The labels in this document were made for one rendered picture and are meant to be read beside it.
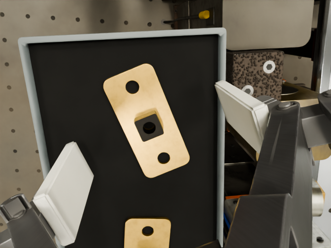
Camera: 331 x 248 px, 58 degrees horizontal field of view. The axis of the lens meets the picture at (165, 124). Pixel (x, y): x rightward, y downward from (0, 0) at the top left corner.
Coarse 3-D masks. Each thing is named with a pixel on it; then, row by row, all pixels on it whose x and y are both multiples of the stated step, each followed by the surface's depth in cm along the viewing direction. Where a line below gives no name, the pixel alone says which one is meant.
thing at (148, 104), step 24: (144, 72) 21; (120, 96) 21; (144, 96) 21; (120, 120) 22; (144, 120) 21; (168, 120) 22; (144, 144) 23; (168, 144) 23; (144, 168) 23; (168, 168) 23
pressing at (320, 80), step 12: (324, 0) 37; (324, 12) 37; (324, 24) 37; (324, 36) 38; (324, 48) 38; (324, 60) 38; (312, 72) 40; (324, 72) 39; (312, 84) 41; (324, 84) 39; (312, 168) 43; (324, 168) 44; (324, 180) 44; (324, 204) 46; (324, 216) 46; (324, 228) 47
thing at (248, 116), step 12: (216, 84) 20; (228, 84) 18; (228, 96) 17; (240, 96) 16; (228, 108) 18; (240, 108) 15; (252, 108) 14; (264, 108) 13; (228, 120) 20; (240, 120) 16; (252, 120) 14; (264, 120) 14; (240, 132) 18; (252, 132) 15; (264, 132) 14; (252, 144) 16
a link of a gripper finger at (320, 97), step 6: (330, 90) 12; (318, 96) 13; (324, 96) 12; (330, 96) 12; (324, 102) 12; (330, 102) 12; (324, 108) 12; (330, 108) 11; (330, 114) 11; (330, 120) 11; (330, 144) 13
